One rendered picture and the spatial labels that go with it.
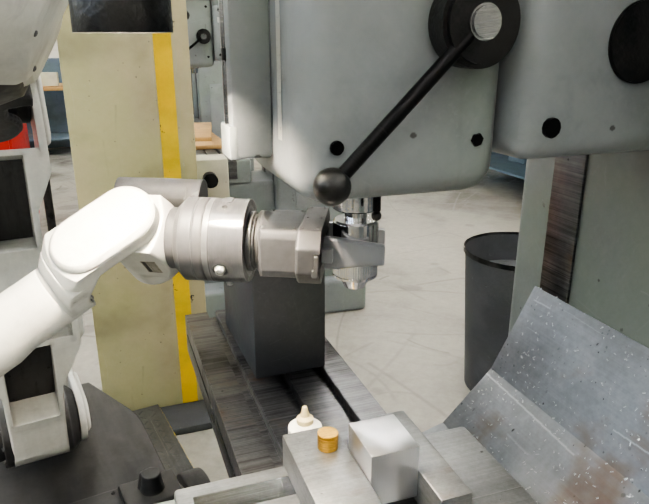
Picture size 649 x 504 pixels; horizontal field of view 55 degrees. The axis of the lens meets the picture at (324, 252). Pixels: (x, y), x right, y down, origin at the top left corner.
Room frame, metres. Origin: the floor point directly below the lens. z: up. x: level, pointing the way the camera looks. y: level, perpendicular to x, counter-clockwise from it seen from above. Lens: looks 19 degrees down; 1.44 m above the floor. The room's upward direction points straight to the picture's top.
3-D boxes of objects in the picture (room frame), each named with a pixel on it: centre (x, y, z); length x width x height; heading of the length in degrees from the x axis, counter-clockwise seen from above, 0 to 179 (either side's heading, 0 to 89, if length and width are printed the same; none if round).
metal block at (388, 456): (0.54, -0.06, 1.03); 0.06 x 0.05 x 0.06; 19
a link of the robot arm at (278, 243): (0.62, 0.06, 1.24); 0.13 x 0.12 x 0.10; 175
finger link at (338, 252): (0.59, -0.03, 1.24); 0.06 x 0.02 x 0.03; 85
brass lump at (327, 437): (0.56, 0.00, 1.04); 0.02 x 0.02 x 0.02
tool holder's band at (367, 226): (0.62, -0.03, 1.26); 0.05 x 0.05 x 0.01
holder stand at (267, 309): (1.01, 0.09, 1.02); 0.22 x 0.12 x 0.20; 21
